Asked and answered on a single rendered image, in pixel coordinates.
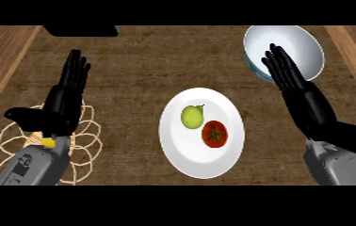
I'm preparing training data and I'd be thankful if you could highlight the white oval plate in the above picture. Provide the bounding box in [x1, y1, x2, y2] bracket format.
[158, 87, 247, 180]

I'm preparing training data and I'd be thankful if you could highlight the green pear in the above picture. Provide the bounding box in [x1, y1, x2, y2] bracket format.
[179, 104, 206, 131]

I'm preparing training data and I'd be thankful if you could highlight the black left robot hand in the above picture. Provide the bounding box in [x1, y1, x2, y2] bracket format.
[3, 49, 92, 139]

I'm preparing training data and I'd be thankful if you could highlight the red tomato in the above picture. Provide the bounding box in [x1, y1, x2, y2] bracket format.
[201, 120, 229, 149]

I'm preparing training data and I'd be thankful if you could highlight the yellow lemon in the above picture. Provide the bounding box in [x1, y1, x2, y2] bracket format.
[40, 137, 59, 149]

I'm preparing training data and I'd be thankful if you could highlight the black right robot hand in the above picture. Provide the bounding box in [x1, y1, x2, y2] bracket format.
[260, 42, 356, 153]

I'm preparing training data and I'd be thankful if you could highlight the white bowl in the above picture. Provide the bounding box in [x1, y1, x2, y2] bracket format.
[243, 25, 325, 85]

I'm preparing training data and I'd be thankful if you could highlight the black appliance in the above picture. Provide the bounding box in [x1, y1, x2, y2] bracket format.
[42, 25, 120, 38]

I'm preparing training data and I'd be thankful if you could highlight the beige wire trivet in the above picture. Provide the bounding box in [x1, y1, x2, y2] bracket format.
[0, 99, 104, 185]

